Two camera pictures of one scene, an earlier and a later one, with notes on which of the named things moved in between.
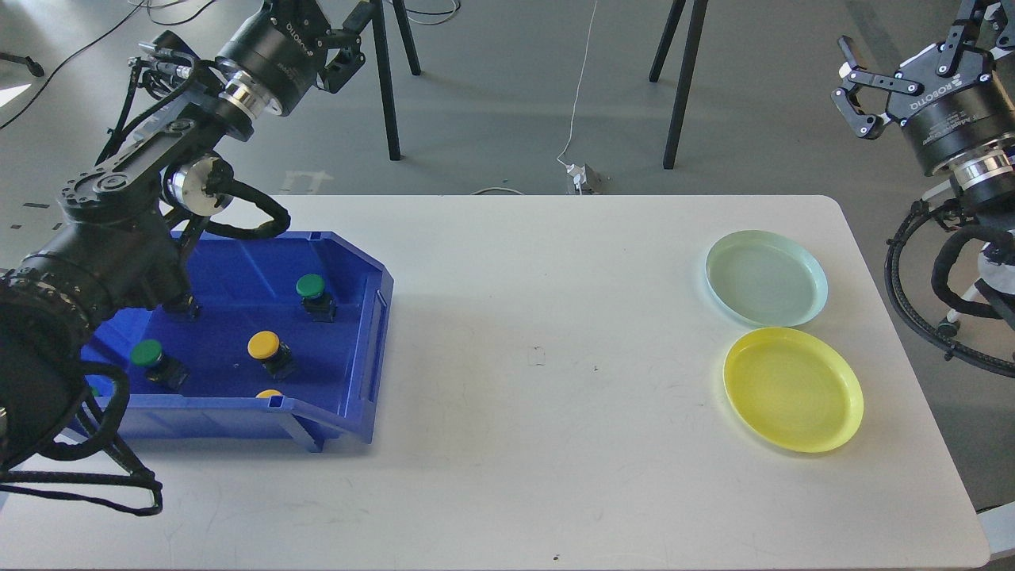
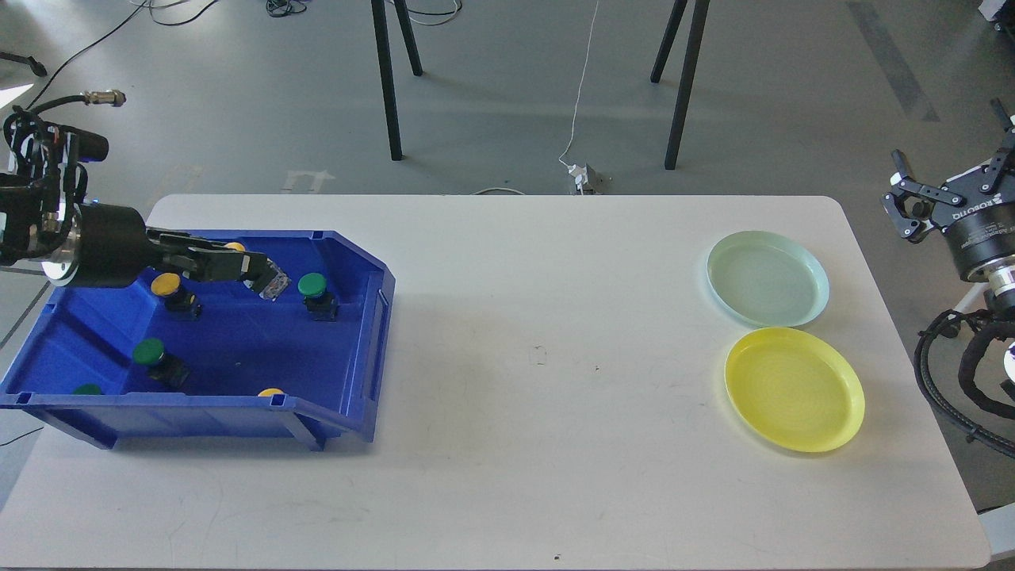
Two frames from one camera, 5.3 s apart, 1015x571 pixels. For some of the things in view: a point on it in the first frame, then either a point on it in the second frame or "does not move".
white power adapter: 580,174 does not move
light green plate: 765,278 does not move
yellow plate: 794,388 does not move
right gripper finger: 867,125 → 909,204
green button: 319,305 does not move
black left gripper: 271,59 → 114,251
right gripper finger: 986,22 → 1002,162
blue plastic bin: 275,334 does not move
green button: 160,368 does not move
